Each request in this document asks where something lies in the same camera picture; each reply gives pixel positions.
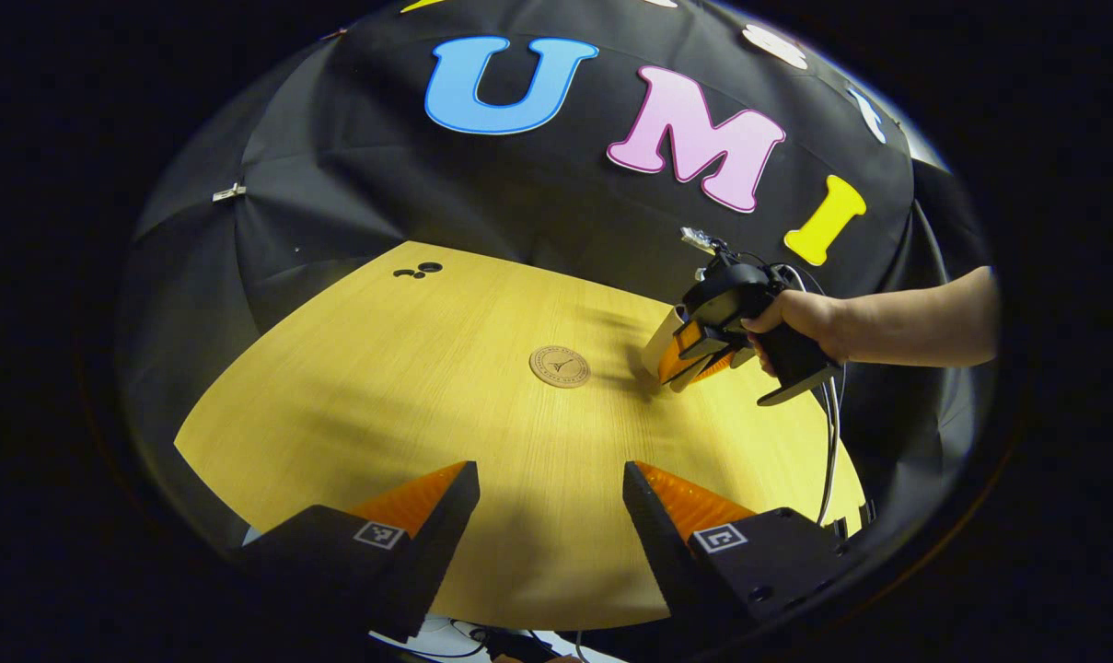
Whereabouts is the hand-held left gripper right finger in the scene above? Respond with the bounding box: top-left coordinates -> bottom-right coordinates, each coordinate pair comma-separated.
621,459 -> 858,647

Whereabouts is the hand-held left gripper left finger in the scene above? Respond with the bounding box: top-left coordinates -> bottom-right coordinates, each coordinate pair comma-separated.
237,459 -> 481,644

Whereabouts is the beige cup with handle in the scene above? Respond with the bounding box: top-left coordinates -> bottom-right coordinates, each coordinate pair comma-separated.
641,305 -> 704,391

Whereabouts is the round wooden coaster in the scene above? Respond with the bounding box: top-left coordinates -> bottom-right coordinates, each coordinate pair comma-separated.
528,344 -> 593,390

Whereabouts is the black desk clamp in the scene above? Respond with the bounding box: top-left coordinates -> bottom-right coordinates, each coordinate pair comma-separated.
832,500 -> 876,546

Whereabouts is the black backdrop cloth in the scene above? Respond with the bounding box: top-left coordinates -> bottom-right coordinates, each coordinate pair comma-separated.
119,0 -> 994,553

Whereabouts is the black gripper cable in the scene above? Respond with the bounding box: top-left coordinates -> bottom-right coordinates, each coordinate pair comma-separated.
768,262 -> 849,528

